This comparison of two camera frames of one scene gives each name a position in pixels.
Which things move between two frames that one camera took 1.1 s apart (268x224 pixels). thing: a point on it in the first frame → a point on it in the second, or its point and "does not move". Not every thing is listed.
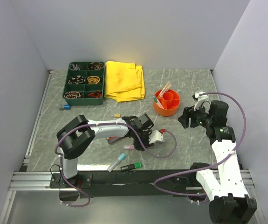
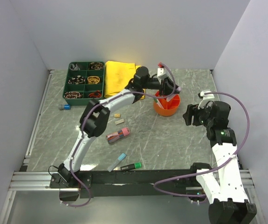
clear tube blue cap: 113,164 does not move
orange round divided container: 170,100 does not move
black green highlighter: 133,166 does not move
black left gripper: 146,143 → 166,87
